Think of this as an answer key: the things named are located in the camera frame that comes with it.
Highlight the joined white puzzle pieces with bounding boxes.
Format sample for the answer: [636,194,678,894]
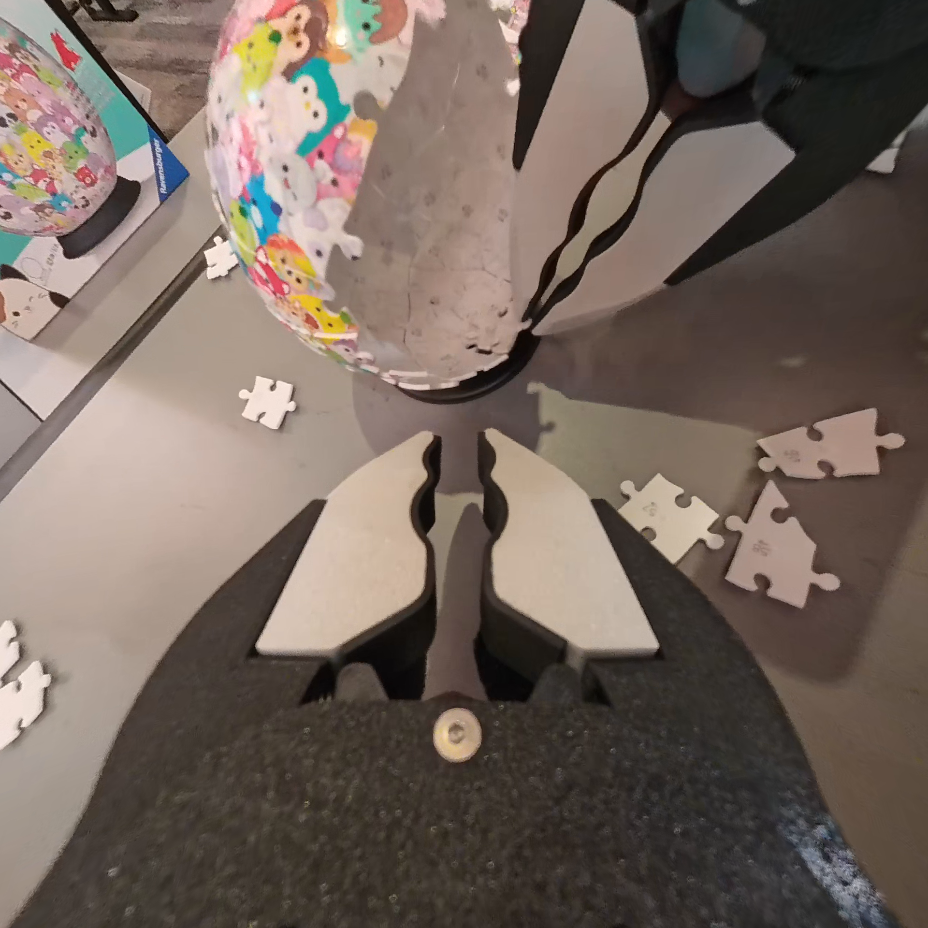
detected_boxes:
[756,407,906,479]

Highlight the colourful 3D puzzle ball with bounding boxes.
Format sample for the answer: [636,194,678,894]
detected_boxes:
[205,0,534,385]

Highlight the black ball stand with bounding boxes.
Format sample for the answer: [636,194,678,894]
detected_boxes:
[395,333,541,405]

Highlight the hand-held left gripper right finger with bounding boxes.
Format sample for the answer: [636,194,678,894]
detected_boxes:
[475,428,662,703]

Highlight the colourful puzzle box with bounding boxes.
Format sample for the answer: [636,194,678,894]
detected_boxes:
[0,14,191,342]

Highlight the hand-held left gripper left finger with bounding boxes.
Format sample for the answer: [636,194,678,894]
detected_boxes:
[255,431,442,703]

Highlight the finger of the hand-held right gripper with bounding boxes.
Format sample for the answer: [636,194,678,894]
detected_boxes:
[533,119,798,336]
[515,0,658,325]

